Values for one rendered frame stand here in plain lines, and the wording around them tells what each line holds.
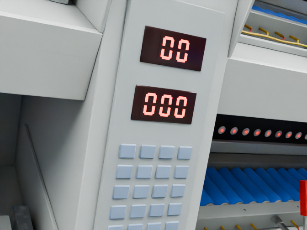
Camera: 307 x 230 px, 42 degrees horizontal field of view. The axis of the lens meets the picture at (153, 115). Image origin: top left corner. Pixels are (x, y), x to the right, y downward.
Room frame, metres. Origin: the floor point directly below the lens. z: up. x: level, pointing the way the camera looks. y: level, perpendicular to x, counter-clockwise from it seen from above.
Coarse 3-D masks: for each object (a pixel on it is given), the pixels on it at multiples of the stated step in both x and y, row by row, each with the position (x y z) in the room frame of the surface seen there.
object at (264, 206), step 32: (224, 128) 0.50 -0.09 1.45; (256, 128) 0.53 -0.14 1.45; (288, 128) 0.56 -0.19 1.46; (224, 160) 0.49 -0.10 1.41; (256, 160) 0.52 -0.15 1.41; (288, 160) 0.56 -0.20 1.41; (224, 192) 0.44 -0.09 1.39; (256, 192) 0.46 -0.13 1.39; (288, 192) 0.49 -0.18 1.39; (224, 224) 0.39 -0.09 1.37; (256, 224) 0.41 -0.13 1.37; (288, 224) 0.44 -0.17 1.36
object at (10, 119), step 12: (0, 96) 0.40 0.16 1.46; (12, 96) 0.40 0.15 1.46; (0, 108) 0.40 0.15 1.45; (12, 108) 0.40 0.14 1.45; (0, 120) 0.40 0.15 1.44; (12, 120) 0.40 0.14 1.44; (0, 132) 0.40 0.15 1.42; (12, 132) 0.41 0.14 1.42; (0, 144) 0.40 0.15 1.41; (12, 144) 0.41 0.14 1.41; (0, 156) 0.40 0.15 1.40; (12, 156) 0.41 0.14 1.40
